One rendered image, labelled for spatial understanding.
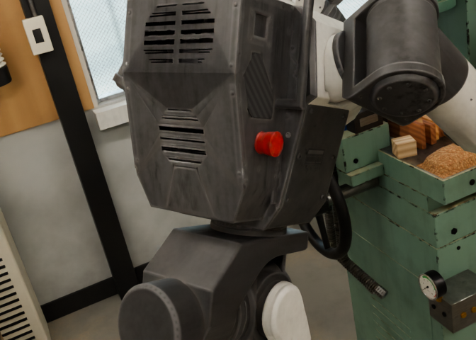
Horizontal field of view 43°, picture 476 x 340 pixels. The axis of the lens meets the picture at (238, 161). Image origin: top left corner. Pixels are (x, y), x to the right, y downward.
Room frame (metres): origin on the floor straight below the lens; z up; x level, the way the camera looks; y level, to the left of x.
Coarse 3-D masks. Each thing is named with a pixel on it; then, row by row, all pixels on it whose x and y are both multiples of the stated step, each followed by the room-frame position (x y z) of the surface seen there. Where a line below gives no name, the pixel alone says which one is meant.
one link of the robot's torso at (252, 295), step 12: (264, 276) 0.74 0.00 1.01; (276, 276) 0.75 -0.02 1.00; (252, 288) 0.71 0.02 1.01; (264, 288) 0.72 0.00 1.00; (252, 300) 0.70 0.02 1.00; (264, 300) 0.71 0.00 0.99; (252, 312) 0.69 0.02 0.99; (252, 324) 0.69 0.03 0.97; (240, 336) 0.68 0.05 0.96; (252, 336) 0.69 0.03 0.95; (264, 336) 0.71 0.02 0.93
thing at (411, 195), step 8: (384, 176) 1.30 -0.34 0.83; (384, 184) 1.31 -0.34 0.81; (392, 184) 1.27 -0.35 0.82; (400, 184) 1.24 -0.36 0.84; (400, 192) 1.25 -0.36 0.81; (408, 192) 1.22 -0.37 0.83; (416, 192) 1.19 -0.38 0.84; (408, 200) 1.22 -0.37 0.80; (416, 200) 1.19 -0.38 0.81; (424, 200) 1.16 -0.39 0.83; (432, 200) 1.16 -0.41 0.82; (424, 208) 1.17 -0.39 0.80; (432, 208) 1.16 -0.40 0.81
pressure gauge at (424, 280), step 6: (432, 270) 1.09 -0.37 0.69; (420, 276) 1.10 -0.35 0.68; (426, 276) 1.08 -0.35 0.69; (432, 276) 1.07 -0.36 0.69; (438, 276) 1.07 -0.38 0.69; (420, 282) 1.10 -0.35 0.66; (426, 282) 1.08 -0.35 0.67; (432, 282) 1.06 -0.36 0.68; (438, 282) 1.06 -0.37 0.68; (444, 282) 1.06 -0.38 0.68; (426, 288) 1.08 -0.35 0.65; (432, 288) 1.06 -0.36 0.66; (438, 288) 1.05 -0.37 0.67; (444, 288) 1.06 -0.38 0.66; (426, 294) 1.08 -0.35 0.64; (432, 294) 1.07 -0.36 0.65; (438, 294) 1.05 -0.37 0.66; (444, 294) 1.06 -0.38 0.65; (438, 300) 1.08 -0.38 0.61
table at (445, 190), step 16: (432, 144) 1.28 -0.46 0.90; (448, 144) 1.26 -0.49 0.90; (384, 160) 1.30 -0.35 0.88; (400, 160) 1.24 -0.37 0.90; (416, 160) 1.22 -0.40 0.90; (352, 176) 1.27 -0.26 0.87; (368, 176) 1.28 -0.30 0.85; (400, 176) 1.24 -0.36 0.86; (416, 176) 1.18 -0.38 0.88; (432, 176) 1.13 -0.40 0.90; (448, 176) 1.11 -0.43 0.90; (464, 176) 1.12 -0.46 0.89; (432, 192) 1.14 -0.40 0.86; (448, 192) 1.10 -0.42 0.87; (464, 192) 1.12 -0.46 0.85
